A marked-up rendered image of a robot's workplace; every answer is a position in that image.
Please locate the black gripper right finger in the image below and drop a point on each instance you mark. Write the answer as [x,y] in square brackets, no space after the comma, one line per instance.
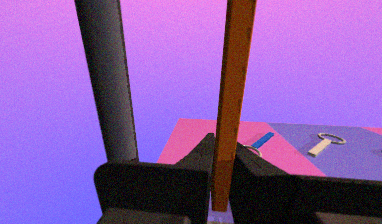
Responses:
[262,193]

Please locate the blue handle with tan oval loop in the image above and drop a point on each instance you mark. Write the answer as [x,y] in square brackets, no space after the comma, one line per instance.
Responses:
[260,142]

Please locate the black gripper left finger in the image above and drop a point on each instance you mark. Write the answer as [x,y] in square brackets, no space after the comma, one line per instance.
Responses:
[181,189]

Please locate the beige loop with straight handle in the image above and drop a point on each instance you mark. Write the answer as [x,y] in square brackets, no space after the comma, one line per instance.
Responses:
[324,144]

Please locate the grey loop with orange handle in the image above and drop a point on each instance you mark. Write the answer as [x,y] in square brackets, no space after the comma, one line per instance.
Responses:
[240,16]

